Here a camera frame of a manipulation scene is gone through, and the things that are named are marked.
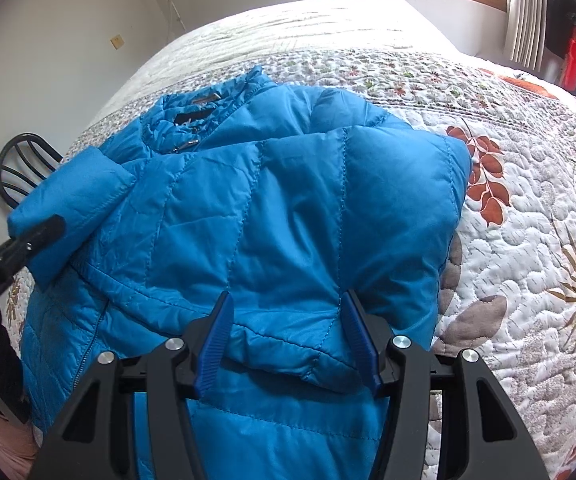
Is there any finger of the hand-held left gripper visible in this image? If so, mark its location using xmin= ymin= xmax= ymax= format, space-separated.
xmin=10 ymin=214 xmax=64 ymax=262

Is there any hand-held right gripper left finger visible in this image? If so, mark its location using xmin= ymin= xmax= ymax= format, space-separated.
xmin=30 ymin=291 xmax=236 ymax=480

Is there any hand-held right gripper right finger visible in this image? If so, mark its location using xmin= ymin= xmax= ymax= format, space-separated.
xmin=342 ymin=289 xmax=551 ymax=480

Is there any blue puffer jacket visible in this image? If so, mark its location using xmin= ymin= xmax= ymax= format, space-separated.
xmin=6 ymin=65 xmax=473 ymax=480

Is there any person's pink clothing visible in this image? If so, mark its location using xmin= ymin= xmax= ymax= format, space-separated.
xmin=0 ymin=402 xmax=38 ymax=480

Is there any floral quilted bedspread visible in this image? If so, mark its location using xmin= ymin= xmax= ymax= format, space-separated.
xmin=5 ymin=0 xmax=576 ymax=480

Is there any red hanging garment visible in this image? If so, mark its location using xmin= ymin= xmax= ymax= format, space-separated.
xmin=560 ymin=25 xmax=576 ymax=88

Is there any white pleated curtain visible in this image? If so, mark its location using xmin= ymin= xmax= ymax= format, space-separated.
xmin=505 ymin=0 xmax=550 ymax=68

